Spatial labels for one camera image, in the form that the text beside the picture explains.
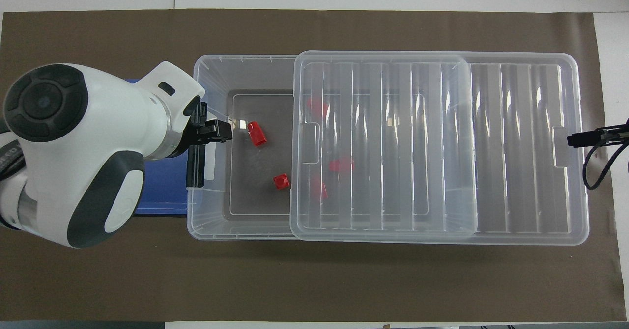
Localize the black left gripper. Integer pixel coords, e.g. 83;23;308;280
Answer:
186;119;233;147

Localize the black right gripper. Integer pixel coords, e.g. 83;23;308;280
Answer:
567;119;629;148

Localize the clear ribbed box lid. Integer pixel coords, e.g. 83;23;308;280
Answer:
289;50;590;246

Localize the clear plastic storage box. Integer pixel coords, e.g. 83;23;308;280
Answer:
186;54;480;242

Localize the blue plastic tray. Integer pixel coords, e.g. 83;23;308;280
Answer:
125;78;190;216

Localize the brown paper table mat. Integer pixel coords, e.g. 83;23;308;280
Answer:
0;9;627;322

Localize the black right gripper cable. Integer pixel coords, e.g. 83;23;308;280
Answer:
583;123;629;191

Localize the black box latch handle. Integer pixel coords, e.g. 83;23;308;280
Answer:
185;102;207;189

